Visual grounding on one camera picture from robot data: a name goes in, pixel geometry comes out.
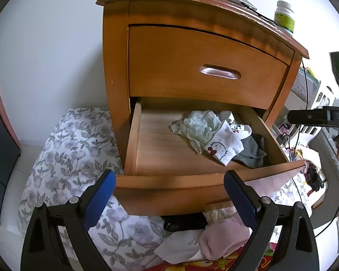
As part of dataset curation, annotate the pale green lace underwear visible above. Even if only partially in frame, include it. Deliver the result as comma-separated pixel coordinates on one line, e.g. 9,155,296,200
170,110,222,154

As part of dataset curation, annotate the grey sofa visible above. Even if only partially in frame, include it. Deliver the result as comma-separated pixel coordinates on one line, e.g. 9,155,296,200
309,128,339,228

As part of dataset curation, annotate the white lattice shelf rack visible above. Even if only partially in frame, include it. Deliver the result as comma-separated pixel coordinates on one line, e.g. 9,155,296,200
271,67,339,146

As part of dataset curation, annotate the red floral blanket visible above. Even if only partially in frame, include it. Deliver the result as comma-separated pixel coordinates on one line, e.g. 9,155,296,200
147,242,277,271

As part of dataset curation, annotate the pink sock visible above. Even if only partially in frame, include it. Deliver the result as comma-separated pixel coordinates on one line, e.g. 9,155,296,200
200,214,251,261

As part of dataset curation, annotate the white green pill bottle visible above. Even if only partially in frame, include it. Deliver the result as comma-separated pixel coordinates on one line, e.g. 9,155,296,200
274,1,294,35

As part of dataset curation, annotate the cream sheer stocking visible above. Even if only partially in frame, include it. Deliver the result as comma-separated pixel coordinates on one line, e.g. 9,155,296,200
202,206,237,224

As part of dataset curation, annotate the white Hello Kitty sock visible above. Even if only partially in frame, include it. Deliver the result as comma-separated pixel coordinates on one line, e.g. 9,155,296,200
219,111,252,140

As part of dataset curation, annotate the colourful clutter pile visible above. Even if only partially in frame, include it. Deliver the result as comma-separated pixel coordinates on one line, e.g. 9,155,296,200
295,147,327,196

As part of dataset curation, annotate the white patterned sock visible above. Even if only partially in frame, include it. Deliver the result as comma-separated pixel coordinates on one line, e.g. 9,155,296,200
204,121,244,166

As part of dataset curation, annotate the wooden nightstand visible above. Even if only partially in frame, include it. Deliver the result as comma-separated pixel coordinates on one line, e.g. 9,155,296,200
97,0,309,159

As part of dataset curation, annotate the black charging cable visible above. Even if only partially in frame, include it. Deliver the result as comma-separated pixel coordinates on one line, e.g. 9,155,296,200
242,2,312,209

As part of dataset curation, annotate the grey floral bedsheet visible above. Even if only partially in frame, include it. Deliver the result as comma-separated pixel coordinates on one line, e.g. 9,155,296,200
16,106,314,271

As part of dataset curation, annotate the black lace underwear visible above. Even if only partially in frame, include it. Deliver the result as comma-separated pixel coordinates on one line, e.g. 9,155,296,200
161,212,208,232

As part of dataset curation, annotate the grey printed garment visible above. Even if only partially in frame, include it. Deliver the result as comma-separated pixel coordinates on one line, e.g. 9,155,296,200
232,133,269,169

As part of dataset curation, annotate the white garment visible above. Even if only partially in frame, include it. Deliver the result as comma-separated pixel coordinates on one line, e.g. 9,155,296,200
154,230,206,264

